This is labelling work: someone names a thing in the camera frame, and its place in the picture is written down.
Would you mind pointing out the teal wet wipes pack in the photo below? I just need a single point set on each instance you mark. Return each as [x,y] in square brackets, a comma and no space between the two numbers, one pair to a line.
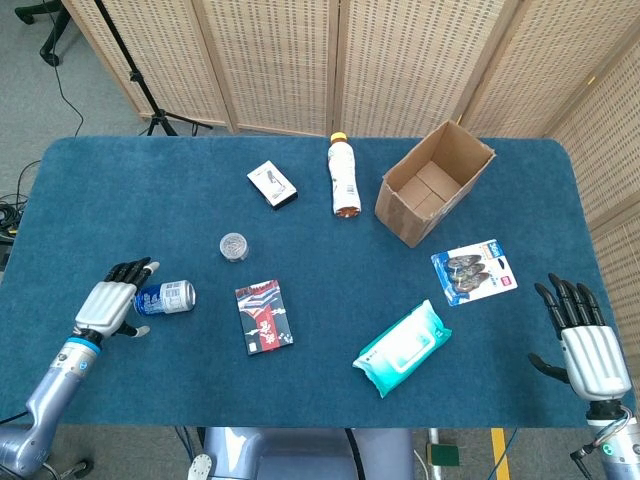
[400,350]

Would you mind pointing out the black tripod stand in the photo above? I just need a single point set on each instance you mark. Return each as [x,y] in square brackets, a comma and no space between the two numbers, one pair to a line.
[132,75]

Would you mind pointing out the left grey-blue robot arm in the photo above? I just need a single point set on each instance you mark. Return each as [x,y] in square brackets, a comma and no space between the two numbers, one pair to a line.
[55,385]

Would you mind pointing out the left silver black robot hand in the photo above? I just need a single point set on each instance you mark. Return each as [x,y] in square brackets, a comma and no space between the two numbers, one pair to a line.
[107,305]

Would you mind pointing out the small white black box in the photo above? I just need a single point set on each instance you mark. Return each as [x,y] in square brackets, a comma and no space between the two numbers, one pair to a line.
[270,182]

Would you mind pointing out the red black card pack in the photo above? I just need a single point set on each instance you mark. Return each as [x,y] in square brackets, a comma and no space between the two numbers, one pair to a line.
[262,317]

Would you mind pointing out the open brown cardboard box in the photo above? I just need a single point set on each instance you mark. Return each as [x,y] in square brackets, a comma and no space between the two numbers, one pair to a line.
[400,215]

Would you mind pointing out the green block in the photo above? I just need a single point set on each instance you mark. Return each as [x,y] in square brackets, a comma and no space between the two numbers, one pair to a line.
[445,454]

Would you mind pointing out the grey-blue robot torso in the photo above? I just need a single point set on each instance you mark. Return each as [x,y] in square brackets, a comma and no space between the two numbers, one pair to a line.
[300,455]

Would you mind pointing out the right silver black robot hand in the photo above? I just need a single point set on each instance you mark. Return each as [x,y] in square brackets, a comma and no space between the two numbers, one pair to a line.
[595,355]

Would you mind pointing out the wicker folding screen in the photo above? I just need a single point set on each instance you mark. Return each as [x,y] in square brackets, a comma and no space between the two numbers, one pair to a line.
[275,60]

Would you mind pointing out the white bottle with yellow cap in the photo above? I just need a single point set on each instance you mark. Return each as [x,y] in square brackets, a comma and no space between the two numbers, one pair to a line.
[342,175]

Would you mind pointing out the black caster wheels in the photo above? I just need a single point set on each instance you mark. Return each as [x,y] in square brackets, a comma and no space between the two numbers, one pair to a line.
[75,469]

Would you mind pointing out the blue soda can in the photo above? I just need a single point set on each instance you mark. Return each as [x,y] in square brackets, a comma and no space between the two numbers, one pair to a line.
[167,297]

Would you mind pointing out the black office chair base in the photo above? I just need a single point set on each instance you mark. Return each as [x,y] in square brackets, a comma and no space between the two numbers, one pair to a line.
[52,35]

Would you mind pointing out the blue blister pack card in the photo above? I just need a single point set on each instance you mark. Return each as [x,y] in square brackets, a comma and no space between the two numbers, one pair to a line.
[472,275]

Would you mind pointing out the blue carpet table mat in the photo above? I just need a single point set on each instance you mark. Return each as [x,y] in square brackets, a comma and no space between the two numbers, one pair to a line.
[150,210]

